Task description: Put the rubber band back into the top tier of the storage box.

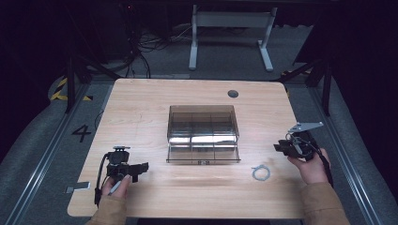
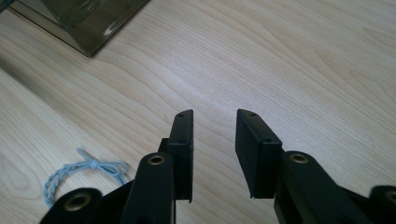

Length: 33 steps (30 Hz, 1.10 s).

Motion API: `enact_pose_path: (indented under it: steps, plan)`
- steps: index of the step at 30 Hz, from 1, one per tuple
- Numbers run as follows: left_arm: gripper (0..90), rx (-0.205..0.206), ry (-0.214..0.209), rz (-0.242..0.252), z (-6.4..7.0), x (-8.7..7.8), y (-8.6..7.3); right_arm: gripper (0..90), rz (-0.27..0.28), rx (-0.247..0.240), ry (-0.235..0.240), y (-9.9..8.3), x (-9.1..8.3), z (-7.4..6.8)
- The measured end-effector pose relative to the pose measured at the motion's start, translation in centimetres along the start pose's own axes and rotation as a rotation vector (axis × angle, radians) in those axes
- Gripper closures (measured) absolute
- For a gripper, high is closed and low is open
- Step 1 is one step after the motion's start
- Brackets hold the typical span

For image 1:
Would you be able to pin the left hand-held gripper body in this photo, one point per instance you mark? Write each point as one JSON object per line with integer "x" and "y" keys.
{"x": 116, "y": 168}

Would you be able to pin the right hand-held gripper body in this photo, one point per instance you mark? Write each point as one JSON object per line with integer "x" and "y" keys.
{"x": 302, "y": 143}

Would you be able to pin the transparent grey drawer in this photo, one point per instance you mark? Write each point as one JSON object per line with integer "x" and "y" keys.
{"x": 203, "y": 153}

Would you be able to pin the transparent grey drawer box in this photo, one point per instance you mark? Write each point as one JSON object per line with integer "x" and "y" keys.
{"x": 202, "y": 123}

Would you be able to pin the person's left hand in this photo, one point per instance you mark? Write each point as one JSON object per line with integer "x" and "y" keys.
{"x": 118, "y": 187}

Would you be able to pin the person's right hand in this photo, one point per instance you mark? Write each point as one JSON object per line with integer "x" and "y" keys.
{"x": 311, "y": 170}

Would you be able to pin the grey tape strip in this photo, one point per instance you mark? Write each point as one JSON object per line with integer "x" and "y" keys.
{"x": 78, "y": 187}

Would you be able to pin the black metal stand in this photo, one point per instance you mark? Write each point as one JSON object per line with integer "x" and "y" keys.
{"x": 327, "y": 87}
{"x": 70, "y": 84}

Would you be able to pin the dark round table grommet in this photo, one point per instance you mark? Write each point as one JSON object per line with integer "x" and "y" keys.
{"x": 233, "y": 93}

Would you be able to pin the metal floor rail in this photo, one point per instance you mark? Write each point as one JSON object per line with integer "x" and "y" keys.
{"x": 347, "y": 156}
{"x": 47, "y": 156}

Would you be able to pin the white metal desk frame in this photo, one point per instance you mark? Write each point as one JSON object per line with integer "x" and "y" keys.
{"x": 231, "y": 19}

